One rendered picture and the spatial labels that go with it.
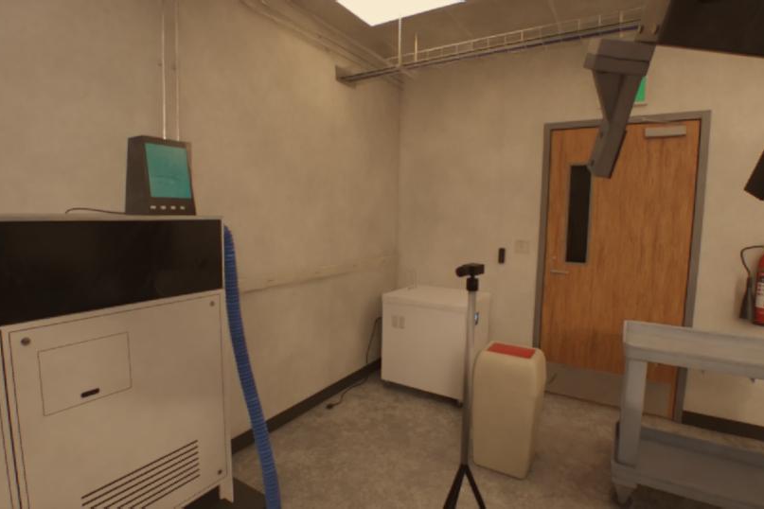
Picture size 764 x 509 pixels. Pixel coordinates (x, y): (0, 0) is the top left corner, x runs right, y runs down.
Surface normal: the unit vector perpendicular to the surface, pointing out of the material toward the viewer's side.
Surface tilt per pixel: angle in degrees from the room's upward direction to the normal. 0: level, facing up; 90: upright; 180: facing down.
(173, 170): 80
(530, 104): 90
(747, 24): 113
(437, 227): 90
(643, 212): 90
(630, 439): 90
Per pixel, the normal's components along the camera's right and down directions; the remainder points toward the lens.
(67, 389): 0.85, 0.07
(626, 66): -0.20, 0.48
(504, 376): -0.53, -0.02
